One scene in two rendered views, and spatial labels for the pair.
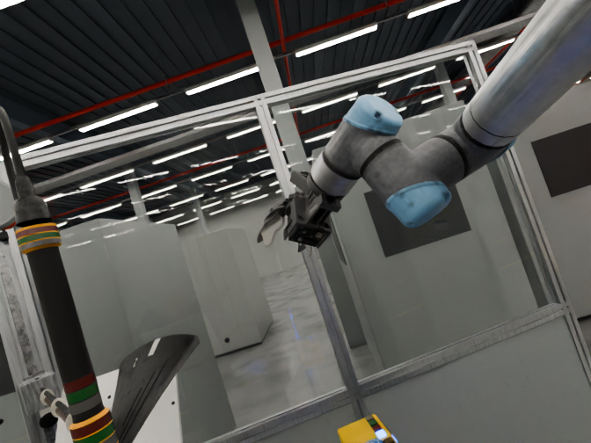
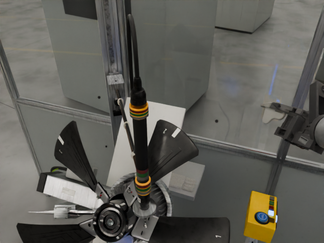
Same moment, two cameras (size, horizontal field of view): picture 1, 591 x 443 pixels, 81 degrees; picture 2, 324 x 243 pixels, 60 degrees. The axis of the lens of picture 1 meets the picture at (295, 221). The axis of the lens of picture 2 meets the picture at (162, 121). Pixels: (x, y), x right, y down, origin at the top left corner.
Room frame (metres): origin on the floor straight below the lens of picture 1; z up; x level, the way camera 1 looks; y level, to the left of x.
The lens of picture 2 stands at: (-0.01, 0.01, 1.97)
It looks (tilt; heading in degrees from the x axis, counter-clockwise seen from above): 35 degrees down; 29
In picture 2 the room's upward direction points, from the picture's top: straight up
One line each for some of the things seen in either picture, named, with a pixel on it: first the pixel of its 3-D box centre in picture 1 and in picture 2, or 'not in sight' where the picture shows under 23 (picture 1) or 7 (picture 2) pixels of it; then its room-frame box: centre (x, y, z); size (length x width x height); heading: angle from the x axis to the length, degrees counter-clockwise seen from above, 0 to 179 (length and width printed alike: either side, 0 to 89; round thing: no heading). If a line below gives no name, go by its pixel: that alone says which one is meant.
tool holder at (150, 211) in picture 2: not in sight; (143, 195); (0.43, 0.32, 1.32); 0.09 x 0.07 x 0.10; 44
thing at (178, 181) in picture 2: not in sight; (181, 182); (0.91, 0.41, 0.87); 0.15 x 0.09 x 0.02; 99
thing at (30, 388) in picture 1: (40, 391); (115, 85); (0.88, 0.74, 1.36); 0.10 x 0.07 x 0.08; 44
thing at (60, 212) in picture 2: not in sight; (62, 212); (0.38, 0.65, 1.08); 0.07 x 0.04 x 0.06; 109
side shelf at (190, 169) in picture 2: not in sight; (167, 173); (0.95, 0.51, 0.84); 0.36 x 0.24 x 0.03; 99
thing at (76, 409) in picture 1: (85, 403); (142, 174); (0.43, 0.31, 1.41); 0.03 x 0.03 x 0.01
